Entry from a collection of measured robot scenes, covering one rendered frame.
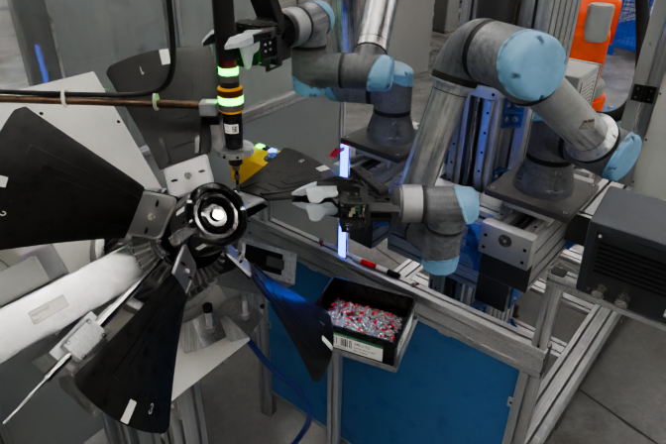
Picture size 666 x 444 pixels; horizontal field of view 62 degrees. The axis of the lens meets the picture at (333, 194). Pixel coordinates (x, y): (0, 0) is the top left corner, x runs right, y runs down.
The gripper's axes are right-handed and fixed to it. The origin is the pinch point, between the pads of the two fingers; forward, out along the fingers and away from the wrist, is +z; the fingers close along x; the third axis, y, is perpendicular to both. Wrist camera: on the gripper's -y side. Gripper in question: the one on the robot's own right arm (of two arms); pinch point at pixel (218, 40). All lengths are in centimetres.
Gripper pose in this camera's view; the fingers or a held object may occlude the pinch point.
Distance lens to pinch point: 97.8
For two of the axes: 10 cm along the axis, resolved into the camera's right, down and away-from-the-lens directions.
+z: -4.7, 4.2, -7.8
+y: -0.1, 8.8, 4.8
